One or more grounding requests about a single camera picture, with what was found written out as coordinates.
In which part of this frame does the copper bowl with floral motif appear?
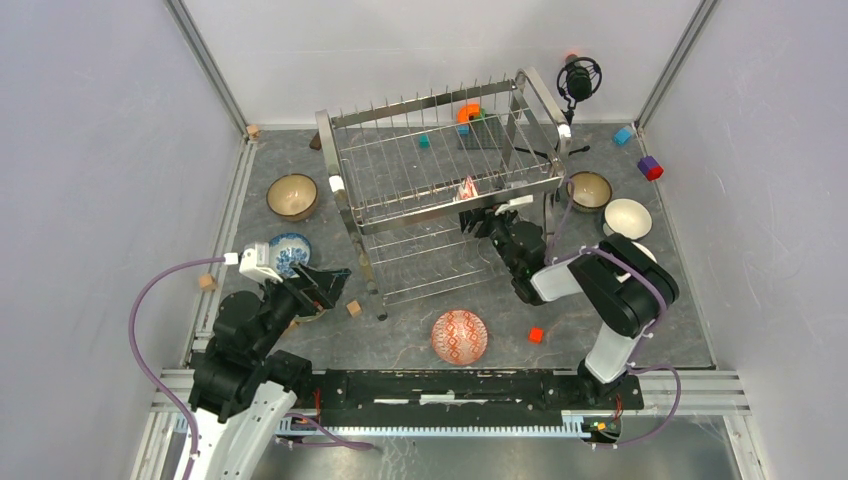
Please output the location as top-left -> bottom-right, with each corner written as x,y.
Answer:
266,173 -> 319,222

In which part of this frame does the light blue block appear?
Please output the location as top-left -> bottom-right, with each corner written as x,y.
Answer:
612,126 -> 635,146

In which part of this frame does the dark bowl with lattice band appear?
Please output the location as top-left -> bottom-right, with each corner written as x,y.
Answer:
565,171 -> 612,213

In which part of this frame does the wooden cube at left edge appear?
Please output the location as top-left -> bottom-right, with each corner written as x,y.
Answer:
198,273 -> 218,292

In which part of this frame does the white bowl with orange rim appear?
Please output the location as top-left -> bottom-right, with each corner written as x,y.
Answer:
631,241 -> 657,263

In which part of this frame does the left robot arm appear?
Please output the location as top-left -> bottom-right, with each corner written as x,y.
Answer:
184,260 -> 351,479

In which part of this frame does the purple and red block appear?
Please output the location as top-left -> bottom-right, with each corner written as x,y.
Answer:
637,155 -> 664,182

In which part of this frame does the white blue floral bowl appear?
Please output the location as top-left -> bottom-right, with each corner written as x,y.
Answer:
269,232 -> 312,278

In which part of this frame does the red white patterned bowl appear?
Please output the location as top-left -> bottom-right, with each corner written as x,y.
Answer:
455,176 -> 479,201

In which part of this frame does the blue rimmed small bowl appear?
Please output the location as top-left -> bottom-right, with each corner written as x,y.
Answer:
601,198 -> 653,241

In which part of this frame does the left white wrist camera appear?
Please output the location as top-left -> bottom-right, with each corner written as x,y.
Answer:
223,242 -> 283,285

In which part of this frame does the brown block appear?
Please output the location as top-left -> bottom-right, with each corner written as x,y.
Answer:
309,133 -> 322,151

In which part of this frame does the grey building baseplate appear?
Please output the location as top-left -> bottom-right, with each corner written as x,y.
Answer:
456,115 -> 505,150

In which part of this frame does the red cube block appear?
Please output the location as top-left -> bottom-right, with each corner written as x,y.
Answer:
528,327 -> 545,344

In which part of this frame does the small wooden cube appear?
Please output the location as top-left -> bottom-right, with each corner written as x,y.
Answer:
346,300 -> 363,318

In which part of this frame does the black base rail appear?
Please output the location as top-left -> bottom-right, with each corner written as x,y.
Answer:
295,369 -> 645,428

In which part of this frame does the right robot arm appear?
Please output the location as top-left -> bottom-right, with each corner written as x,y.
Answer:
459,208 -> 680,408

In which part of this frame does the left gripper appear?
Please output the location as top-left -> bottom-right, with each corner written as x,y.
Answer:
252,257 -> 351,359

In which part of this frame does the steel two-tier dish rack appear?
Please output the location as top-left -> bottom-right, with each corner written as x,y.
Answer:
315,72 -> 566,319

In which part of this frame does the black microphone on tripod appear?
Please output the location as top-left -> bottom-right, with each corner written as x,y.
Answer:
506,54 -> 603,160

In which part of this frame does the pink patterned bowl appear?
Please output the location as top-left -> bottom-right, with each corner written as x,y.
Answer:
431,309 -> 488,366

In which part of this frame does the orange arch block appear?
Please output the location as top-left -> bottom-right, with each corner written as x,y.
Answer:
457,103 -> 486,125

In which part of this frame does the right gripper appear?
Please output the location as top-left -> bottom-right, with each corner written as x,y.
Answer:
455,197 -> 520,275

